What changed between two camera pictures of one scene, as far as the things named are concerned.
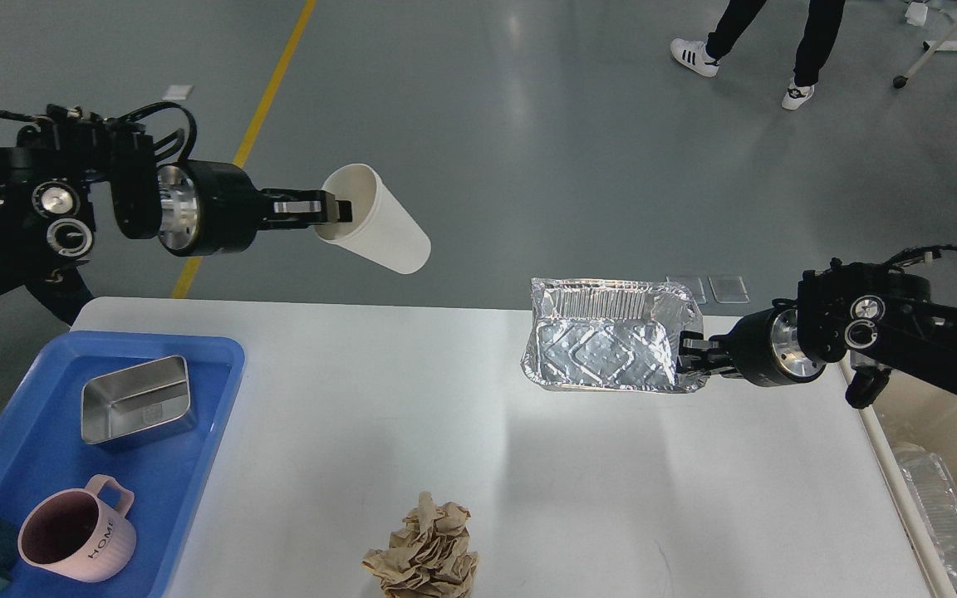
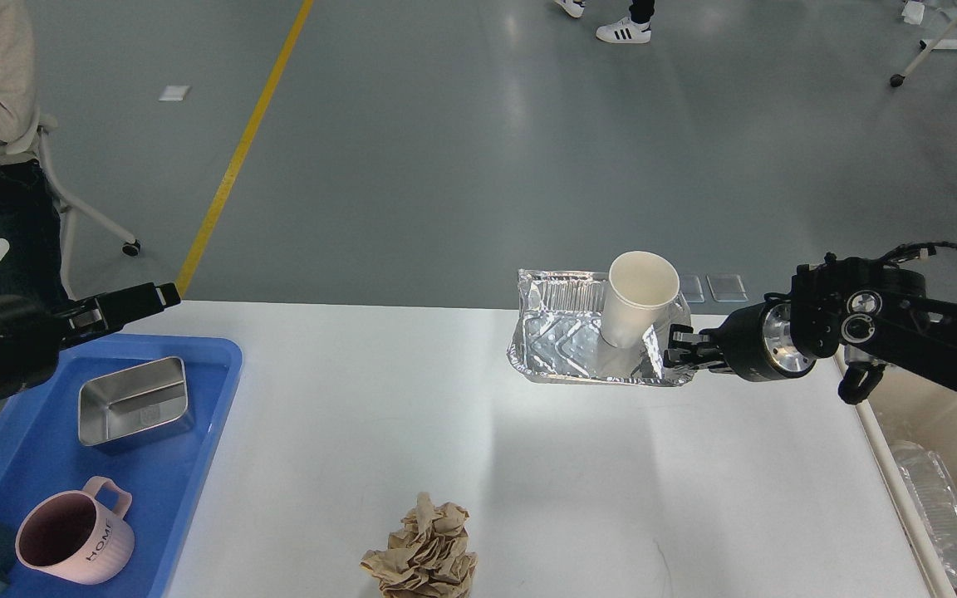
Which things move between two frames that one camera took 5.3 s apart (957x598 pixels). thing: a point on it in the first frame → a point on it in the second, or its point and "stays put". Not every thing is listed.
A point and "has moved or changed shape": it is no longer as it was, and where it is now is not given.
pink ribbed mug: (69, 534) stays put
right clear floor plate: (729, 289) stays put
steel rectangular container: (134, 398) stays put
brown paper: (429, 556) stays put
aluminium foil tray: (615, 335) has moved or changed shape
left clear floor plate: (695, 289) stays put
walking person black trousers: (817, 34) → (633, 29)
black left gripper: (212, 208) → (2, 344)
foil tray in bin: (953, 528) stays put
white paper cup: (381, 229) → (640, 285)
